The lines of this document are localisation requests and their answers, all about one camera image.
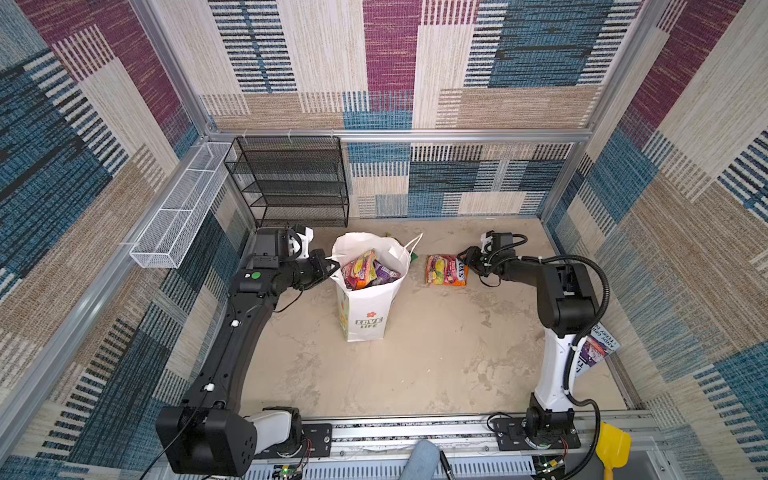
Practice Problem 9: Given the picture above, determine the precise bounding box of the orange Fox's fruits candy bag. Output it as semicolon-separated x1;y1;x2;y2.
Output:
341;249;378;291

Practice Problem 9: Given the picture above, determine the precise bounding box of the purple candy bag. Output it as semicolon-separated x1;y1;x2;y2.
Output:
370;260;402;286

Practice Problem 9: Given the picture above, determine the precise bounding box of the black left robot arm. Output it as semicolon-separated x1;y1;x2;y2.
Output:
155;225;340;477

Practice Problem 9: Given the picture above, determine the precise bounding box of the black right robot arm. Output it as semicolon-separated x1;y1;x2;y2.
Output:
459;246;611;439

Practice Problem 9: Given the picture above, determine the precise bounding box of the yellow plastic tool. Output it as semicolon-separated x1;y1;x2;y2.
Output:
596;422;632;480

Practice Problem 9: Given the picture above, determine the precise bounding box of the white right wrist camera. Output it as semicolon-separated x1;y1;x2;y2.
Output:
481;231;515;254

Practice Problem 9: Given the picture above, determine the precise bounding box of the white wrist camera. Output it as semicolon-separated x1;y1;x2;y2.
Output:
288;224;314;259
481;231;515;254

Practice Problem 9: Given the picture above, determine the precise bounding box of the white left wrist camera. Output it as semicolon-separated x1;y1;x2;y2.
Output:
288;224;314;259

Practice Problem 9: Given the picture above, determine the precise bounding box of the black wire shelf rack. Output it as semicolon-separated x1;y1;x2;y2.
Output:
224;136;350;228

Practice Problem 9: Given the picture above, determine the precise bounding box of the white wire mesh basket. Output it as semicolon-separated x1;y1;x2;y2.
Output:
130;142;231;269

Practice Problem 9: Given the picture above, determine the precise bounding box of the colourful leaflet by wall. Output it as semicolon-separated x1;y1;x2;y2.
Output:
575;323;621;377

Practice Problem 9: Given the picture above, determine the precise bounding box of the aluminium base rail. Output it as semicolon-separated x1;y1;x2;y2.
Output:
149;412;661;480

